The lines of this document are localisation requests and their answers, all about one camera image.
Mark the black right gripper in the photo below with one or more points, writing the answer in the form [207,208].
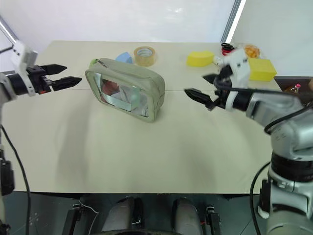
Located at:
[223,74]

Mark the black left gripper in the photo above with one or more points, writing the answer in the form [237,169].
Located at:
[38,80]

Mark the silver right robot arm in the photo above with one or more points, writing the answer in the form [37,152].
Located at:
[269,106]

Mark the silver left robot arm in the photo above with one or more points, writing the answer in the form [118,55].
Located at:
[5,85]

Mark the beige transparent zipper pouch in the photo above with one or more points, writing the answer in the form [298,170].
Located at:
[144,78]

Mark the curved yellow sponge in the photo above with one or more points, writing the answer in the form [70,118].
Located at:
[199,58]

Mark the red and black round object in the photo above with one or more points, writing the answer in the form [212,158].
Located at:
[227,47]

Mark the rectangular yellow sponge block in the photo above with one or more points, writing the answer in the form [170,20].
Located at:
[261,69]

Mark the orange balls in mesh bag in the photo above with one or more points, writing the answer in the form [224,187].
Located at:
[252,51]

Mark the brown packing tape roll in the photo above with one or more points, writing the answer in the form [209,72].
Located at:
[146,60]

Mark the light blue sponge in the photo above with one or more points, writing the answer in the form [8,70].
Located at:
[123,58]

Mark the white light strip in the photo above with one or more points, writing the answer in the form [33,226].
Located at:
[7,30]

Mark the dark box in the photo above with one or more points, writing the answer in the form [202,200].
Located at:
[286,82]

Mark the pink-capped yellow bottle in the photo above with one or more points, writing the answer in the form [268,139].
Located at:
[294,88]

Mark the dark rounded grey shape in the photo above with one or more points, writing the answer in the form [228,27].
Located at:
[187,218]
[122,215]

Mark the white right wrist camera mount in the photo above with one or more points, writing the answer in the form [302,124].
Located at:
[238,64]

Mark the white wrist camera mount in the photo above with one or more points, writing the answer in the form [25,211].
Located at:
[238,64]
[23,55]

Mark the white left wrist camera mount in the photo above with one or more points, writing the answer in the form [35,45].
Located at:
[23,55]

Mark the grey metal frame post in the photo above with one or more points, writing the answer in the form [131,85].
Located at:
[232,20]

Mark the black bracket under table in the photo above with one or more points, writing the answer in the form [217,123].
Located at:
[213,220]
[71,220]

